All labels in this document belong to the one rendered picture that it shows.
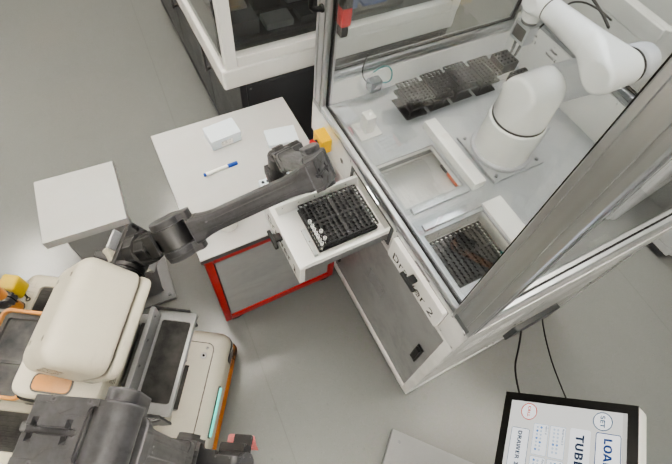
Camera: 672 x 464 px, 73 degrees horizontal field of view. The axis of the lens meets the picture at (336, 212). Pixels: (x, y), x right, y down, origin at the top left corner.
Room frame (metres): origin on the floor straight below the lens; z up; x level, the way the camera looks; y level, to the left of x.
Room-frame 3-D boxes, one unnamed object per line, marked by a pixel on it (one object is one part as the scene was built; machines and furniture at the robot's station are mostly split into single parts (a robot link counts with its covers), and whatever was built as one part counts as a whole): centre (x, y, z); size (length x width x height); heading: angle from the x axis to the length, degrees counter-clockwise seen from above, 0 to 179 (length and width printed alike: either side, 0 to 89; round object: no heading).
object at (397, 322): (1.12, -0.53, 0.40); 1.03 x 0.95 x 0.80; 34
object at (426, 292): (0.63, -0.28, 0.87); 0.29 x 0.02 x 0.11; 34
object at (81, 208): (0.81, 0.93, 0.38); 0.30 x 0.30 x 0.76; 31
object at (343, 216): (0.82, -0.01, 0.87); 0.22 x 0.18 x 0.06; 124
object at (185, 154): (1.06, 0.37, 0.38); 0.62 x 0.58 x 0.76; 34
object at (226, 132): (1.20, 0.50, 0.79); 0.13 x 0.09 x 0.05; 130
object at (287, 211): (0.83, -0.02, 0.86); 0.40 x 0.26 x 0.06; 124
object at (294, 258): (0.71, 0.16, 0.87); 0.29 x 0.02 x 0.11; 34
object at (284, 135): (1.24, 0.27, 0.77); 0.13 x 0.09 x 0.02; 116
